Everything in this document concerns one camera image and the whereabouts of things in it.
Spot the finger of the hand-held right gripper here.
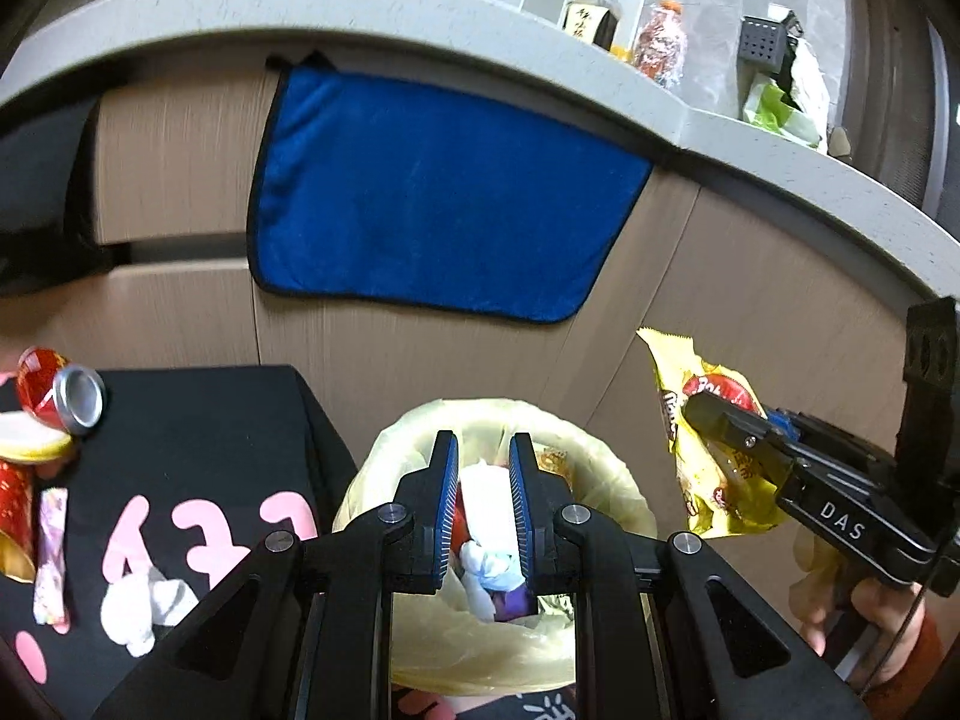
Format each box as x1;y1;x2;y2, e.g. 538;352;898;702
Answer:
763;406;833;458
682;388;800;482

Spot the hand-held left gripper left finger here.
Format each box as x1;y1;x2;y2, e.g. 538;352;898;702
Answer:
90;430;460;720

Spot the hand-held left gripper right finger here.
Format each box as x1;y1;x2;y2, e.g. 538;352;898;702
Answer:
508;431;871;720

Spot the white tissue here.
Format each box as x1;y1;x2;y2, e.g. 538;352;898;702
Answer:
100;565;202;657
457;465;518;593

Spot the yellow snack packet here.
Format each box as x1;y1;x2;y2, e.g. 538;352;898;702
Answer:
636;326;788;539

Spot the purple sponge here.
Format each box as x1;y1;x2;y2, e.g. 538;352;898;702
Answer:
491;589;537;622

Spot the yellow-bagged trash bin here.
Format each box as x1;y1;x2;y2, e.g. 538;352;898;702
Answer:
332;397;657;695

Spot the pink striped wrapper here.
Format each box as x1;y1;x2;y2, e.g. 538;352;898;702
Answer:
32;487;72;627

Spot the red drink can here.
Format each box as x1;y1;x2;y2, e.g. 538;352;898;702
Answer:
16;347;107;437

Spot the yellow white scouring pad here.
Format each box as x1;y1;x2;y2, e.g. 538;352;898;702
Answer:
0;411;80;464

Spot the red patterned packet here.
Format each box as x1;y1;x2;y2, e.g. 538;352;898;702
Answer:
0;459;37;582

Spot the person's right hand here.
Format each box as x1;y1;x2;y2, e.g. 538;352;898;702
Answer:
793;532;942;691

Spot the black pink printed tablecloth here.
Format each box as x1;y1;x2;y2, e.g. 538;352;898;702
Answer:
0;364;578;720

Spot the blue towel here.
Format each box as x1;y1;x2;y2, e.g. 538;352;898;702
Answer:
246;51;655;325

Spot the green white plastic bag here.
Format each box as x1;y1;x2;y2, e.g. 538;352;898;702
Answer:
742;75;822;147

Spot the grey utensil holder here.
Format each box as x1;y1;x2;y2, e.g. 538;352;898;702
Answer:
739;9;796;80

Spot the orange cap bottle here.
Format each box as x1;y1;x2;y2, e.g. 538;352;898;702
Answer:
634;0;687;89

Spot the dark sauce bottle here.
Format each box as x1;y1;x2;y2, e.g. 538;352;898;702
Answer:
559;0;623;50

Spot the wooden kitchen cabinet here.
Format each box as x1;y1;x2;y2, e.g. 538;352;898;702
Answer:
75;67;946;466

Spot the grey kitchen countertop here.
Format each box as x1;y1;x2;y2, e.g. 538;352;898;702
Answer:
0;0;960;308

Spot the black cloth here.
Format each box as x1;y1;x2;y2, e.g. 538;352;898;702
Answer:
0;64;132;297

